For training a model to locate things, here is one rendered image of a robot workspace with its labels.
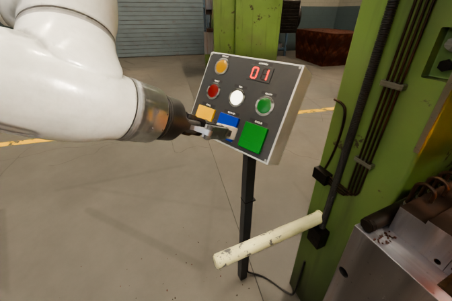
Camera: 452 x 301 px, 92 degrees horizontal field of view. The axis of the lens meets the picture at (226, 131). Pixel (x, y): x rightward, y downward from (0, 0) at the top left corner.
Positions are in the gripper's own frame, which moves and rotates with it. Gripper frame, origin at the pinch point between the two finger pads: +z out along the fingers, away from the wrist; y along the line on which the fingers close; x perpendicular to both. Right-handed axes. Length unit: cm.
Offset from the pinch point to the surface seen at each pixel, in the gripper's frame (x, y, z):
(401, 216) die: -3.7, 36.4, 15.8
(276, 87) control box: 15.2, 1.8, 13.2
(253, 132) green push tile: 1.5, 0.3, 12.5
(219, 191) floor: -60, -64, 110
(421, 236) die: -5.6, 39.9, 15.0
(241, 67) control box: 18.9, -12.1, 13.2
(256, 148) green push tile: -2.4, 2.8, 12.5
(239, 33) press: 168, -278, 317
